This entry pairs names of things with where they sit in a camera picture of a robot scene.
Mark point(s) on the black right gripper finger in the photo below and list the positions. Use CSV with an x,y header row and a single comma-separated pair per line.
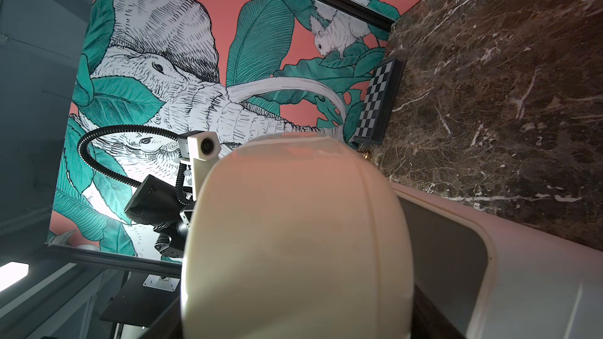
x,y
428,322

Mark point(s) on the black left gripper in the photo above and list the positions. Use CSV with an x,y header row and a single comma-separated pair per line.
x,y
155,203

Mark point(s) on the white box grey lid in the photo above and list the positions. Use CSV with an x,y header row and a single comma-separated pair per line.
x,y
493,278

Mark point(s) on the cream box dark lid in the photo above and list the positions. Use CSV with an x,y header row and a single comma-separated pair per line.
x,y
297,236

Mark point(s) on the black white checkerboard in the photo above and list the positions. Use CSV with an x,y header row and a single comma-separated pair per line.
x,y
379,102

